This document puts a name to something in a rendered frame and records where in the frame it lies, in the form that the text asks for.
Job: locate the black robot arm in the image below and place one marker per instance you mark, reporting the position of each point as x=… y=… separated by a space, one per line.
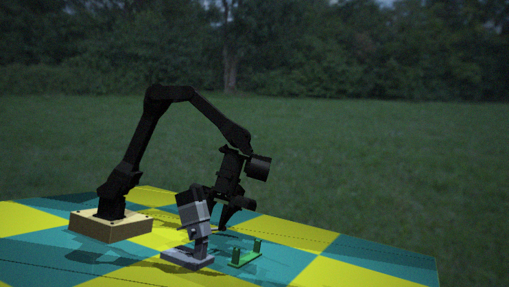
x=158 y=98

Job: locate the green flat plate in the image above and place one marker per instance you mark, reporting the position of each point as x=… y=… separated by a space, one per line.
x=239 y=261

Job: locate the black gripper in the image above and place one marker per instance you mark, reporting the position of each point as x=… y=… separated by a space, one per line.
x=226 y=183

